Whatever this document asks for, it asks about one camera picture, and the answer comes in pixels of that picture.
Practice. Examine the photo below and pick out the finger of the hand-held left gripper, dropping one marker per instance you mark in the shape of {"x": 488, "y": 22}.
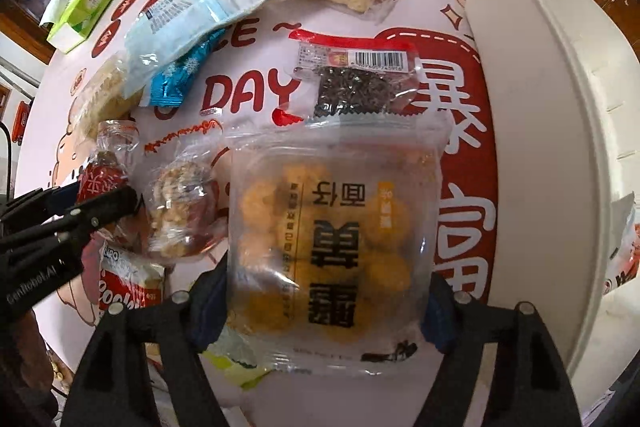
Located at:
{"x": 55, "y": 199}
{"x": 107, "y": 207}

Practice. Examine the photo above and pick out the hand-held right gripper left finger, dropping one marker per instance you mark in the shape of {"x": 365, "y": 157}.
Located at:
{"x": 210, "y": 307}

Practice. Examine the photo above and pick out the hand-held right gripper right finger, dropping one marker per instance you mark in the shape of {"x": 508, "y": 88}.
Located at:
{"x": 435, "y": 312}

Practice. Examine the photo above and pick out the clear red-label snack packet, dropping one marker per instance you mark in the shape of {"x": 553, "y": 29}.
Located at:
{"x": 107, "y": 157}

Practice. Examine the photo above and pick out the green snack packet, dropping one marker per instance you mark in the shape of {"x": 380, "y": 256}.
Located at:
{"x": 235, "y": 362}

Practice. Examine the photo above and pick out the clear walnut date snack packet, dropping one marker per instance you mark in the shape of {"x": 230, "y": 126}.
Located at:
{"x": 175, "y": 202}

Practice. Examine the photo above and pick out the red and white snack packet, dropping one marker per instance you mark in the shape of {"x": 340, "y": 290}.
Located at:
{"x": 125, "y": 287}

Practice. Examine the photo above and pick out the clear pack of yellow pastries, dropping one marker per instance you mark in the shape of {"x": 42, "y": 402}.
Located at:
{"x": 335, "y": 232}

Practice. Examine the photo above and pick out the blue snowflake snack packet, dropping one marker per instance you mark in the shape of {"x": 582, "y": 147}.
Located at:
{"x": 175, "y": 77}

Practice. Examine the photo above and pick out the light blue snack bag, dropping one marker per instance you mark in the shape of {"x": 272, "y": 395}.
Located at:
{"x": 190, "y": 22}

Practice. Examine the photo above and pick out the white plastic storage bin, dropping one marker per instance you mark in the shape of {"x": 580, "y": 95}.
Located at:
{"x": 550, "y": 132}

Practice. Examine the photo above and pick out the black sesame snack packet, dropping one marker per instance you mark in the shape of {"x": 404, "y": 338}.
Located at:
{"x": 350, "y": 92}

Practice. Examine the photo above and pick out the person's left forearm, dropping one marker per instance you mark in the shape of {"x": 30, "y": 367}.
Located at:
{"x": 22, "y": 357}

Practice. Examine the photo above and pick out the orange printed snack packet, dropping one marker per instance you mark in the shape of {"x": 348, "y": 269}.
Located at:
{"x": 622, "y": 257}

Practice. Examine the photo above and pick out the red wall-mounted item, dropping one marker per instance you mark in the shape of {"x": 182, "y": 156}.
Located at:
{"x": 22, "y": 117}

